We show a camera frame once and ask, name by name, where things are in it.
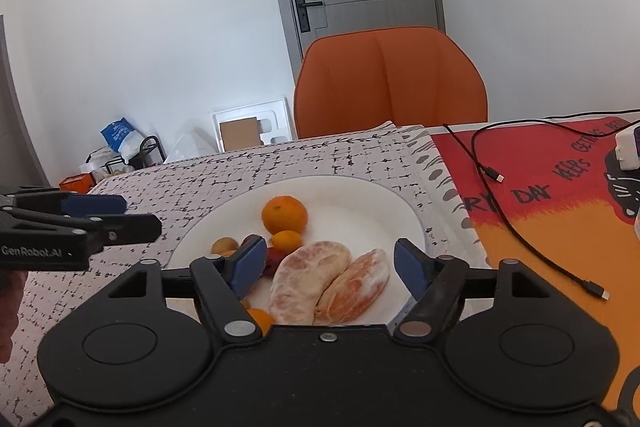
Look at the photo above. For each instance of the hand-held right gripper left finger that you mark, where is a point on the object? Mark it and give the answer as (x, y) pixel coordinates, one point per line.
(247, 267)

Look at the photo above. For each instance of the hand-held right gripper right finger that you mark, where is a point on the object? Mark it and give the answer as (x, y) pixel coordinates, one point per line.
(410, 269)

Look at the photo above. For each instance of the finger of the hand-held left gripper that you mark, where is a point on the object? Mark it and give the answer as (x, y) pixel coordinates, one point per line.
(132, 228)
(95, 204)

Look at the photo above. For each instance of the small red fruit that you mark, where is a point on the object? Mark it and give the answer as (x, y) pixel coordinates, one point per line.
(273, 259)

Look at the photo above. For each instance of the yellow-brown round fruit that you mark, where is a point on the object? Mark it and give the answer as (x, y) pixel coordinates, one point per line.
(222, 246)

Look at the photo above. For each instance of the large orange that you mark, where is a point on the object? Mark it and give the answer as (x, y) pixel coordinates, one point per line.
(283, 214)
(260, 321)

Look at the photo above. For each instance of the peeled pomelo segment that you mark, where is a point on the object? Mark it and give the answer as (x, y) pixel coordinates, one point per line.
(305, 277)
(355, 287)

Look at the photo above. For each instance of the white plate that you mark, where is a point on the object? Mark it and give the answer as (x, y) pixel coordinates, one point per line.
(340, 212)

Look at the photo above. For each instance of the person's left hand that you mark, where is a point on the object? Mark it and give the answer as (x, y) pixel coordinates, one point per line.
(14, 294)

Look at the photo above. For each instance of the orange box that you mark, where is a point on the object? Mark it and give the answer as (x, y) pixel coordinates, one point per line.
(77, 183)

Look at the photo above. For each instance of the tiny red fruit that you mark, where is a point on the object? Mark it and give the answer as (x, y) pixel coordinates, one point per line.
(250, 239)

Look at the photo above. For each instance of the white black-patterned tablecloth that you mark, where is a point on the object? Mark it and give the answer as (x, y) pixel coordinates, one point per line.
(150, 187)

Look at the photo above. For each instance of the tiny orange fruit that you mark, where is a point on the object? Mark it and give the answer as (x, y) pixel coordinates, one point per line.
(286, 241)

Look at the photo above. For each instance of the blue and white bag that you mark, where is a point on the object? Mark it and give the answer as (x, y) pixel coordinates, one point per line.
(122, 137)

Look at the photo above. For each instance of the black metal rack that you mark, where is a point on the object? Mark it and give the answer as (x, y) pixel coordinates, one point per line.
(155, 152)

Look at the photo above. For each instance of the clear plastic bag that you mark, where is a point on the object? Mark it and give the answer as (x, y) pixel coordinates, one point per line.
(190, 144)

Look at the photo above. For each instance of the brown cardboard piece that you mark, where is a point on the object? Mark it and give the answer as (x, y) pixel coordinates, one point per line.
(240, 134)

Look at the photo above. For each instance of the red and orange mat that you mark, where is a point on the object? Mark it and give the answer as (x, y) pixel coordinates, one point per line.
(540, 227)

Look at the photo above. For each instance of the white foam packaging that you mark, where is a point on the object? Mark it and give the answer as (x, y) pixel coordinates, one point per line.
(272, 117)

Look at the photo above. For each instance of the orange chair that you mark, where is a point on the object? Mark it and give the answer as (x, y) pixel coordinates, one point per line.
(390, 82)

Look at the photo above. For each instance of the white charger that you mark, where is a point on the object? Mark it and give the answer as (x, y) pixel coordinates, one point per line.
(627, 147)

